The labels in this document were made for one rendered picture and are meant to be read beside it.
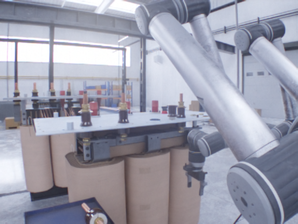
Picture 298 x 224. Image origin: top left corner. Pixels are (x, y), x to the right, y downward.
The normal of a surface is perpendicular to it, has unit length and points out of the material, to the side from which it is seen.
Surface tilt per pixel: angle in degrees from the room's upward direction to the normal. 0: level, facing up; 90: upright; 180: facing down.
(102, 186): 90
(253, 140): 66
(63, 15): 90
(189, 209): 90
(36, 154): 90
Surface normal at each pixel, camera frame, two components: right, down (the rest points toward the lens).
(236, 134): -0.73, -0.07
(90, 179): 0.32, 0.08
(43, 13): 0.54, 0.07
